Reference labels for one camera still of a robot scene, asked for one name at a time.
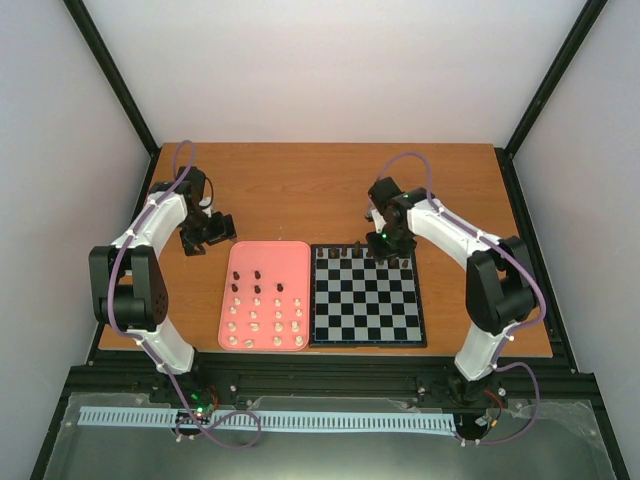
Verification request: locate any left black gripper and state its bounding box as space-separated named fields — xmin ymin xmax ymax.
xmin=180 ymin=211 xmax=239 ymax=257

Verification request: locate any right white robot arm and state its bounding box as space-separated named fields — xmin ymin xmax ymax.
xmin=366 ymin=177 xmax=546 ymax=406

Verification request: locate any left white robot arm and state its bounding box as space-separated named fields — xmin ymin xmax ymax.
xmin=89 ymin=167 xmax=236 ymax=403

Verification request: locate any black and white chessboard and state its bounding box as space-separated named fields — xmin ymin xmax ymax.
xmin=310 ymin=244 xmax=427 ymax=348

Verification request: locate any pink plastic tray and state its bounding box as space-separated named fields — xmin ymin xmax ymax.
xmin=218 ymin=241 xmax=311 ymax=352

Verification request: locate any black aluminium base frame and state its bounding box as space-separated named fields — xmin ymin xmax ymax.
xmin=32 ymin=143 xmax=628 ymax=479

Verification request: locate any light blue cable duct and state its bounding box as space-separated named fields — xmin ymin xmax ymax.
xmin=77 ymin=406 xmax=456 ymax=436

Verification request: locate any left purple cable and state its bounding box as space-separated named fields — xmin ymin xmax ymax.
xmin=107 ymin=139 xmax=263 ymax=449

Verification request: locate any left black frame post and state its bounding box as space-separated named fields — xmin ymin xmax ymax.
xmin=63 ymin=0 xmax=161 ymax=159

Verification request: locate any black frame post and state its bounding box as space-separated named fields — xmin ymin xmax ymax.
xmin=63 ymin=0 xmax=161 ymax=159
xmin=504 ymin=0 xmax=608 ymax=161

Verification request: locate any right black frame post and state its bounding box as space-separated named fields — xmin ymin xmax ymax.
xmin=504 ymin=0 xmax=608 ymax=161

